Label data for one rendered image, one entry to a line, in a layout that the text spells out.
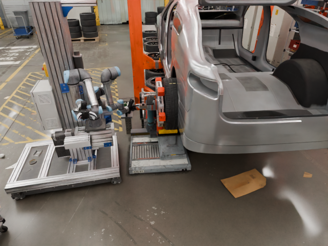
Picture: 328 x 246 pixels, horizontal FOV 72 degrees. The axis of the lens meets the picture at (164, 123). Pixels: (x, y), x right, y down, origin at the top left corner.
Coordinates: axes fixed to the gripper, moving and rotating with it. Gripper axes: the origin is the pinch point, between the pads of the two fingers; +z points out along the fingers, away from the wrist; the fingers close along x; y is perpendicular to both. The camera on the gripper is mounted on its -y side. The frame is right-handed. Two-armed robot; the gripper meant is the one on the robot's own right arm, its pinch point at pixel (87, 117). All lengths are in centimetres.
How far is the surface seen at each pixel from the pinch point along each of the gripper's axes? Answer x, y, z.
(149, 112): -94, 43, -73
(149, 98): -79, 11, -50
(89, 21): -188, 30, -891
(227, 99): -167, 5, -14
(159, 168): -94, 105, -29
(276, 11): -542, -100, -279
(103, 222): -10, 123, 10
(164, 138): -120, 87, -67
